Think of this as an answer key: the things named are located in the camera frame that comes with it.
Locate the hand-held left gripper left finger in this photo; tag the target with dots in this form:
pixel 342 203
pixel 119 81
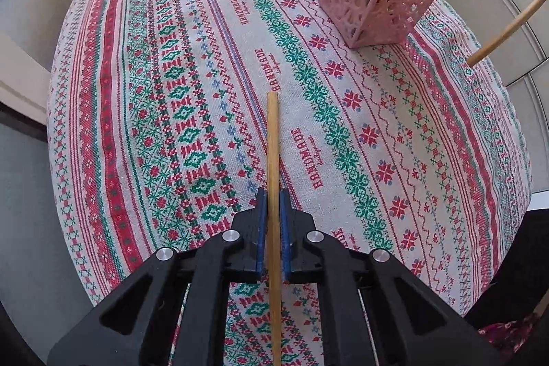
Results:
pixel 260 228

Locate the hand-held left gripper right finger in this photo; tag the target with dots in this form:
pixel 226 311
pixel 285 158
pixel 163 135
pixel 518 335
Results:
pixel 284 228

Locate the light bamboo chopstick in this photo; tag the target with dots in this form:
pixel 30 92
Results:
pixel 272 156
pixel 502 31

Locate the patterned woven tablecloth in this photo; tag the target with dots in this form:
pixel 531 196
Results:
pixel 214 91

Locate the floral garment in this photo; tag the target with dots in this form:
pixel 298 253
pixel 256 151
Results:
pixel 510 334

